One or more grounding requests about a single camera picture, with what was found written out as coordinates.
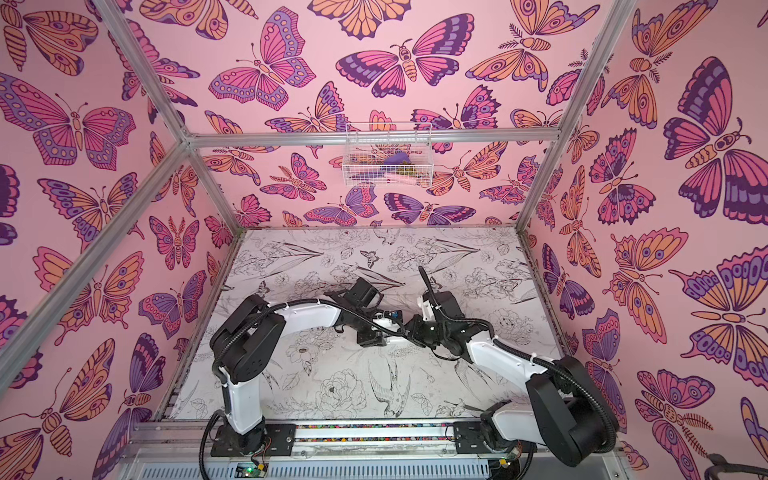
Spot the white remote control green sticker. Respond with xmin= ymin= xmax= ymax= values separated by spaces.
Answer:
xmin=385 ymin=336 xmax=413 ymax=348

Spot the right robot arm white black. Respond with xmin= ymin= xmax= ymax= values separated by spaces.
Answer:
xmin=405 ymin=267 xmax=619 ymax=467

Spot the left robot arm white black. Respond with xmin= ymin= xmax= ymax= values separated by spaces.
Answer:
xmin=198 ymin=278 xmax=423 ymax=461

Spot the purple item in basket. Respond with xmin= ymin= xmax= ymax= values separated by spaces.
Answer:
xmin=381 ymin=151 xmax=411 ymax=169

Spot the green circuit board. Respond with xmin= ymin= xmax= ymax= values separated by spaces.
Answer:
xmin=234 ymin=462 xmax=268 ymax=479

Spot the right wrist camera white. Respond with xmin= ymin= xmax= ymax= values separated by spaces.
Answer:
xmin=417 ymin=297 xmax=435 ymax=322

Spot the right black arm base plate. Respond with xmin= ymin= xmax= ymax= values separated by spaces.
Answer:
xmin=452 ymin=420 xmax=538 ymax=457

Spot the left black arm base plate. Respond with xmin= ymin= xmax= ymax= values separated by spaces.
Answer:
xmin=210 ymin=423 xmax=297 ymax=458

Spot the white wire basket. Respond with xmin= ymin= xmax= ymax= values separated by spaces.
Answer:
xmin=340 ymin=121 xmax=434 ymax=189

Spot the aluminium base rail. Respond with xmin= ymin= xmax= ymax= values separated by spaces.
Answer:
xmin=115 ymin=419 xmax=632 ymax=479

